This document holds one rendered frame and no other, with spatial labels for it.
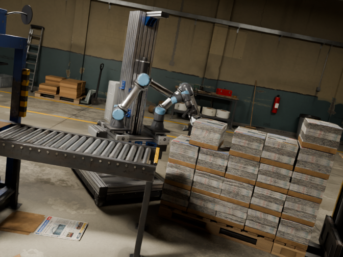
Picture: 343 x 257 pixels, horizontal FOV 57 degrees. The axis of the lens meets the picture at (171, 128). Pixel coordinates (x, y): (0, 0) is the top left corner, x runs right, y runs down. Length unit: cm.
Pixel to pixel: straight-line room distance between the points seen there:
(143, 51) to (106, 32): 635
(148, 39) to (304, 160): 198
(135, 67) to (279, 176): 183
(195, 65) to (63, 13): 410
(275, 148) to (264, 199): 50
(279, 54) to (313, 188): 735
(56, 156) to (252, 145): 169
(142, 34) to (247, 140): 156
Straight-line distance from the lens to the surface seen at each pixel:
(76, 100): 895
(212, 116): 915
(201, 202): 324
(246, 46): 984
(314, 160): 303
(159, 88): 328
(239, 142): 301
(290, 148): 299
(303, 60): 1035
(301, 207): 315
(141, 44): 351
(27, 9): 323
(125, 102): 315
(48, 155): 252
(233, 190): 312
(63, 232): 299
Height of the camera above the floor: 159
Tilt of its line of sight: 12 degrees down
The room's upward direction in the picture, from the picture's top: 10 degrees clockwise
